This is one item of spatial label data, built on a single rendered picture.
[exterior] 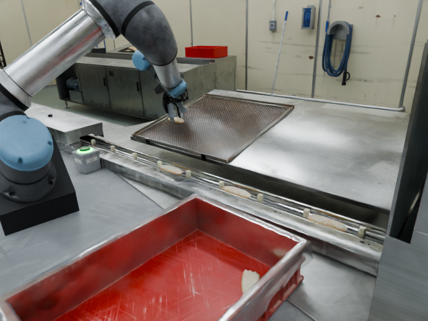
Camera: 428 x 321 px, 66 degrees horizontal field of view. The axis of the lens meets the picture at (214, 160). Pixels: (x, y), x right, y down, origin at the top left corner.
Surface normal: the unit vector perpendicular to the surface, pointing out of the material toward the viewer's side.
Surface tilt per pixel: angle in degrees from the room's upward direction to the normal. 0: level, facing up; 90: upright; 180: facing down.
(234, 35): 90
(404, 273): 90
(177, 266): 0
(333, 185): 10
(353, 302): 0
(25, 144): 54
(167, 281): 0
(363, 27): 90
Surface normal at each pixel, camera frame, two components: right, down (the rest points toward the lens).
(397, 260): -0.62, 0.32
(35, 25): 0.78, 0.22
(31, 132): 0.52, -0.33
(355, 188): -0.14, -0.85
